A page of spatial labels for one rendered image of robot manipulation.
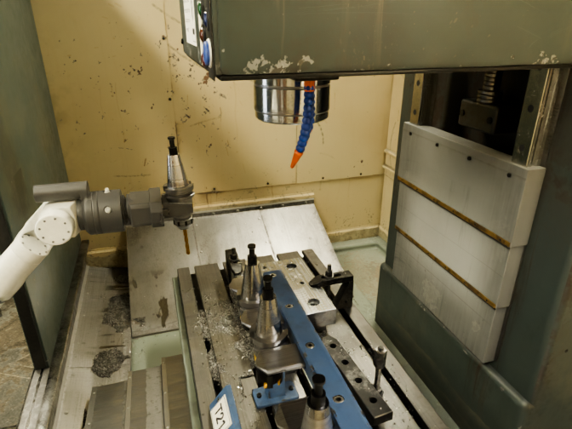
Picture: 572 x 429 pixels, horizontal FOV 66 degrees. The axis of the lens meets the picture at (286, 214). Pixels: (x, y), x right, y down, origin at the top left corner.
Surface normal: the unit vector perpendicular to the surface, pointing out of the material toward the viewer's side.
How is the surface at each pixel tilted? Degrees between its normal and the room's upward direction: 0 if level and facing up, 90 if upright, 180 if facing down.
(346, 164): 90
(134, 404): 8
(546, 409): 90
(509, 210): 90
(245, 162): 90
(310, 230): 24
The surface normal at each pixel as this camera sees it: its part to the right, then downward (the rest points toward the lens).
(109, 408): -0.04, -0.96
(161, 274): 0.12, -0.67
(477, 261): -0.95, 0.12
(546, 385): 0.29, 0.39
